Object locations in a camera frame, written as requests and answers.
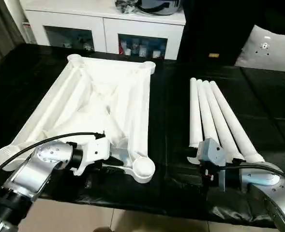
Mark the white plastic table top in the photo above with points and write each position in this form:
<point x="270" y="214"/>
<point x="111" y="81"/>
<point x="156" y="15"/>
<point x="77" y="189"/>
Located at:
<point x="113" y="96"/>

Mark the light grey pillow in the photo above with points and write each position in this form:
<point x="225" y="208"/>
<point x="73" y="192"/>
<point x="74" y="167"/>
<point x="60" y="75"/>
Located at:
<point x="273" y="53"/>

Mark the small clutter pile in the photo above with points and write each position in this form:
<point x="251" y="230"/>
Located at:
<point x="127" y="6"/>

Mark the white plastic table leg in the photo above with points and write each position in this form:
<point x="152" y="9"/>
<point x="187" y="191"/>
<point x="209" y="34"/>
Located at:
<point x="195" y="116"/>
<point x="207" y="116"/>
<point x="219" y="116"/>
<point x="232" y="116"/>

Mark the white glass-door cabinet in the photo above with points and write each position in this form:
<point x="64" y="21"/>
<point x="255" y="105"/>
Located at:
<point x="108" y="14"/>

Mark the grey round helmet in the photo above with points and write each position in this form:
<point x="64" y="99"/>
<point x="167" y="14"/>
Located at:
<point x="159" y="6"/>

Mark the black work mat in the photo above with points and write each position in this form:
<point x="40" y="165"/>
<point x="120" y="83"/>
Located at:
<point x="171" y="121"/>

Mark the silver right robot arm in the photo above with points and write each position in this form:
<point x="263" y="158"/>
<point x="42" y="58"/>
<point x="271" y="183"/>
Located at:
<point x="277" y="203"/>

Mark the small yellow label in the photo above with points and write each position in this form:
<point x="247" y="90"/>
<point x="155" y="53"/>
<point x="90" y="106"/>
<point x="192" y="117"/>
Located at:
<point x="214" y="55"/>

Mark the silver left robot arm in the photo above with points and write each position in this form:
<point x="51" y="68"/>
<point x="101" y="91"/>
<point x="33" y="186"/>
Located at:
<point x="31" y="174"/>

